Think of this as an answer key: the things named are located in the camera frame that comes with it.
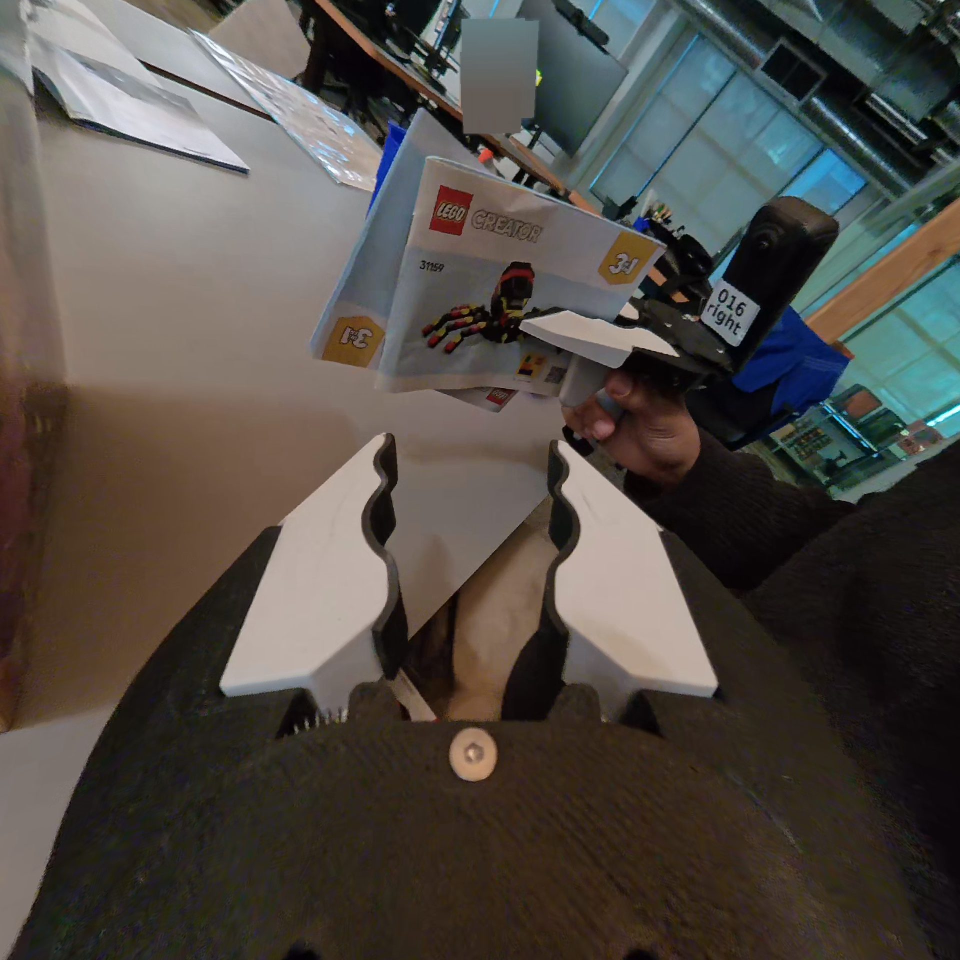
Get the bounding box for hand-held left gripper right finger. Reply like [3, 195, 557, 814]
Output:
[521, 440, 720, 723]

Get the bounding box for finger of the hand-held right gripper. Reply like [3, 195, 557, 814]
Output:
[517, 309, 681, 370]

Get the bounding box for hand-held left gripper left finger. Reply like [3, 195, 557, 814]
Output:
[219, 432, 411, 712]

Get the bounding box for thin instruction booklet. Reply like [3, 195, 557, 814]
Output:
[441, 378, 545, 414]

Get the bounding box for spider instruction booklet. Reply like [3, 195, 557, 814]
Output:
[375, 156, 669, 396]

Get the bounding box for white instruction booklet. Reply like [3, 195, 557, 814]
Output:
[309, 108, 432, 370]

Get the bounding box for person's right forearm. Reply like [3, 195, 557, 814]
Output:
[622, 431, 860, 594]

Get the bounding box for person's right hand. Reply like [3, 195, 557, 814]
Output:
[561, 369, 704, 489]

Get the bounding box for black computer monitor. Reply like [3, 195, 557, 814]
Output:
[517, 0, 630, 160]

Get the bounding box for blue plastic bin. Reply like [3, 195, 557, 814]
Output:
[366, 120, 412, 219]

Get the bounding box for clear plastic bag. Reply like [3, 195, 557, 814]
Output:
[187, 30, 385, 194]

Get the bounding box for open light blue booklet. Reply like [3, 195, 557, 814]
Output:
[30, 26, 250, 175]

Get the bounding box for silver ventilation duct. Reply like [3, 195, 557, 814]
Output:
[675, 0, 960, 196]

